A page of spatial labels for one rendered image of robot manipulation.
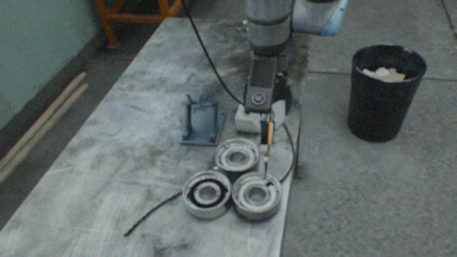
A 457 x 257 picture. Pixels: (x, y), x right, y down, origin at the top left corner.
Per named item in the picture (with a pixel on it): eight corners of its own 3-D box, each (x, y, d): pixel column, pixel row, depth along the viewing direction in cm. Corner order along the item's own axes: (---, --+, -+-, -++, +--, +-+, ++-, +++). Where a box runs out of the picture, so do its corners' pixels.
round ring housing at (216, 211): (186, 225, 78) (183, 213, 75) (184, 185, 86) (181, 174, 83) (235, 217, 78) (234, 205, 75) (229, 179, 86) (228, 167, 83)
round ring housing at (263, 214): (255, 232, 75) (253, 220, 72) (223, 200, 82) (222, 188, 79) (292, 204, 79) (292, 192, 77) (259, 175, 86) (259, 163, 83)
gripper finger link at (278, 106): (290, 115, 82) (286, 81, 76) (288, 133, 78) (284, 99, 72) (276, 116, 83) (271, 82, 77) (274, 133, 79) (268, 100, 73)
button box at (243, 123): (262, 133, 96) (261, 119, 93) (235, 130, 98) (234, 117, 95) (267, 113, 102) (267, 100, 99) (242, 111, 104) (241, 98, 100)
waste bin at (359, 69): (408, 151, 192) (432, 84, 163) (340, 144, 200) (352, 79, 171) (402, 109, 216) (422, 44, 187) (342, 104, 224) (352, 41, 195)
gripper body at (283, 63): (289, 78, 77) (290, 25, 69) (286, 103, 71) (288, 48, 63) (253, 76, 79) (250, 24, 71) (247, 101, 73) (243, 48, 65)
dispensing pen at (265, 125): (257, 183, 79) (261, 105, 76) (259, 178, 83) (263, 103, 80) (267, 184, 78) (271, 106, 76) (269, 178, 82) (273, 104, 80)
